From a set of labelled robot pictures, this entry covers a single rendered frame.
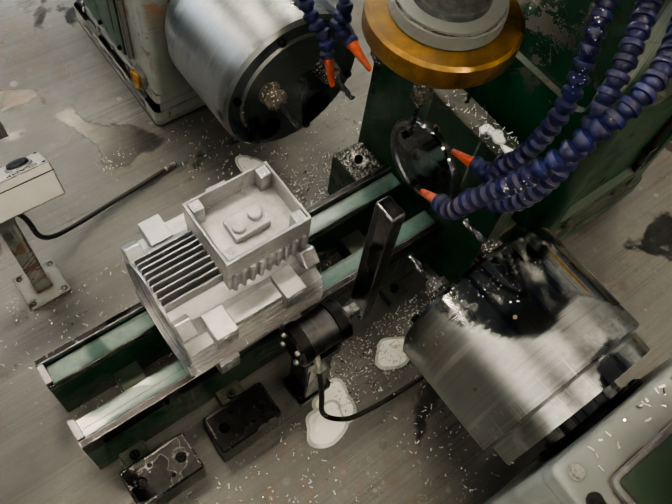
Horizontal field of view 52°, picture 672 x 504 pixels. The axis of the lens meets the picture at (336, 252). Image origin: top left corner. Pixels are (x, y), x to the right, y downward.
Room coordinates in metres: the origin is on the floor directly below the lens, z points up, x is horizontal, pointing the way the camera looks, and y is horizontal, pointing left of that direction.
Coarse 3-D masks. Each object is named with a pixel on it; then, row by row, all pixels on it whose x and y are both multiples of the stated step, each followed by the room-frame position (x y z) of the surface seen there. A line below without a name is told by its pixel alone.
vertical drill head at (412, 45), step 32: (384, 0) 0.62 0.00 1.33; (416, 0) 0.60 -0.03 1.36; (448, 0) 0.58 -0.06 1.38; (480, 0) 0.59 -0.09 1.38; (512, 0) 0.66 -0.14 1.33; (384, 32) 0.57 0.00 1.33; (416, 32) 0.57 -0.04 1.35; (448, 32) 0.57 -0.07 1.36; (480, 32) 0.58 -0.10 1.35; (512, 32) 0.61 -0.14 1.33; (416, 64) 0.54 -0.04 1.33; (448, 64) 0.54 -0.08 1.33; (480, 64) 0.55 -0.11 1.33; (416, 96) 0.56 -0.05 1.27
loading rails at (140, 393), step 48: (336, 192) 0.64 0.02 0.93; (384, 192) 0.67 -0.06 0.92; (336, 240) 0.60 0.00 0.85; (432, 240) 0.61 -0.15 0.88; (336, 288) 0.47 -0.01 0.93; (384, 288) 0.54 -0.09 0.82; (96, 336) 0.33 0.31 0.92; (144, 336) 0.35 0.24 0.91; (48, 384) 0.25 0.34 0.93; (96, 384) 0.28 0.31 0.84; (144, 384) 0.27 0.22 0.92; (192, 384) 0.29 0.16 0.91; (96, 432) 0.20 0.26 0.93; (144, 432) 0.23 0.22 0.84
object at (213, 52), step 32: (192, 0) 0.78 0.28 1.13; (224, 0) 0.77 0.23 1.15; (256, 0) 0.77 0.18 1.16; (288, 0) 0.79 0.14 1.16; (320, 0) 0.82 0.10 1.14; (192, 32) 0.75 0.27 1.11; (224, 32) 0.73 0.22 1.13; (256, 32) 0.72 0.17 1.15; (288, 32) 0.73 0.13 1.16; (352, 32) 0.82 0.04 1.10; (192, 64) 0.72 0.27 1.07; (224, 64) 0.69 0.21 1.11; (256, 64) 0.69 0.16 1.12; (288, 64) 0.73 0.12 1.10; (320, 64) 0.76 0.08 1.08; (352, 64) 0.83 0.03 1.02; (224, 96) 0.66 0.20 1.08; (256, 96) 0.69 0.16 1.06; (288, 96) 0.73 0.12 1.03; (320, 96) 0.77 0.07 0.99; (256, 128) 0.69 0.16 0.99; (288, 128) 0.73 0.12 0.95
